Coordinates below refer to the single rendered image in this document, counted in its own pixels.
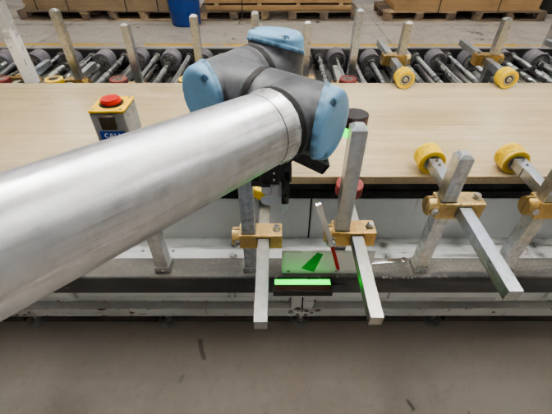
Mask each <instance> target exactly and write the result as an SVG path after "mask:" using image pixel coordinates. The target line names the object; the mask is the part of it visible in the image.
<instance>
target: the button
mask: <svg viewBox="0 0 552 414"><path fill-rule="evenodd" d="M121 101H122V100H121V97H120V96H118V95H116V94H108V95H105V96H103V97H102V98H101V99H100V100H99V102H100V104H101V105H103V106H106V107H111V106H115V105H117V104H119V103H120V102H121Z"/></svg>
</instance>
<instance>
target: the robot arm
mask: <svg viewBox="0 0 552 414"><path fill-rule="evenodd" d="M246 39H247V40H248V44H246V45H244V46H241V47H238V48H235V49H232V50H229V51H227V52H225V53H220V54H218V55H216V56H213V57H209V58H207V59H203V58H202V59H200V60H199V61H198V62H196V63H194V64H192V65H190V66H189V67H188V68H187V69H186V70H185V71H184V74H183V77H182V92H183V93H184V99H185V101H186V105H187V107H188V108H189V110H190V113H187V114H184V115H181V116H178V117H174V118H171V119H168V120H165V121H162V122H158V123H155V124H153V125H149V126H145V127H142V128H140V129H137V130H134V131H129V132H127V133H124V134H121V135H118V136H114V137H111V138H108V139H106V140H101V141H98V142H95V143H93V144H89V145H85V146H82V147H80V148H77V149H72V150H69V151H67V152H64V153H61V154H56V155H54V156H51V157H48V158H46V159H41V160H38V161H35V162H33V163H28V164H25V165H22V166H20V167H17V168H12V169H9V170H7V171H4V172H0V322H1V321H3V320H5V319H6V318H8V317H10V316H12V315H14V314H15V313H17V312H18V311H21V310H23V309H25V308H26V307H27V306H30V305H31V304H33V303H35V302H37V301H38V300H40V299H42V298H44V297H46V296H47V295H49V294H50V293H52V292H55V291H57V290H58V289H59V288H62V287H63V286H65V285H67V284H69V283H70V282H72V281H74V280H76V279H77V278H79V277H81V276H82V275H84V274H87V273H89V272H90V271H91V270H93V269H95V268H97V267H99V266H100V265H102V264H104V263H106V262H108V261H109V260H111V259H113V258H114V257H116V256H118V255H120V254H121V253H123V252H125V251H127V250H129V249H131V248H132V247H134V246H136V245H138V244H140V243H141V242H143V241H145V240H146V239H148V238H150V237H152V236H153V235H155V234H157V233H159V232H161V231H163V230H164V229H166V228H168V227H170V226H172V225H173V224H175V223H177V222H178V221H180V220H182V219H184V218H185V217H187V216H189V215H191V214H193V213H195V212H196V211H198V210H199V209H202V208H204V207H205V206H206V205H209V204H210V203H212V202H214V201H216V200H217V199H219V198H221V197H223V196H225V195H226V194H228V193H230V192H231V191H234V190H236V189H237V188H238V187H240V186H242V185H244V184H246V183H248V182H249V181H251V186H260V187H262V188H261V191H262V193H263V194H265V196H263V197H261V202H262V203H263V204H264V205H272V206H276V207H279V208H280V209H281V213H284V212H285V210H286V209H287V208H288V202H289V183H290V182H292V161H295V162H297V163H299V164H301V165H303V166H305V167H307V168H310V169H312V170H314V171H316V172H318V173H320V174H324V173H325V172H326V170H327V169H328V168H329V167H330V166H329V156H330V155H331V154H332V153H333V152H334V151H335V150H336V148H337V147H338V144H339V142H340V140H341V139H342V137H343V133H344V131H345V128H346V125H347V118H348V114H349V99H348V96H347V93H346V91H345V90H344V89H342V88H341V87H338V86H336V85H332V84H331V83H330V82H328V81H326V82H322V81H319V80H314V79H311V78H308V77H304V76H303V61H304V55H305V51H304V37H303V35H302V34H301V33H300V32H299V31H297V30H293V29H289V28H285V27H277V26H260V27H255V28H252V29H250V30H249V31H248V35H247V37H246ZM280 182H281V183H280ZM279 183H280V184H279Z"/></svg>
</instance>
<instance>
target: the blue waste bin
mask: <svg viewBox="0 0 552 414"><path fill-rule="evenodd" d="M167 1H168V7H169V11H170V15H171V19H172V24H173V25H174V26H176V27H190V22H189V16H190V15H191V14H196V15H197V16H198V20H199V25H200V23H201V21H200V0H167Z"/></svg>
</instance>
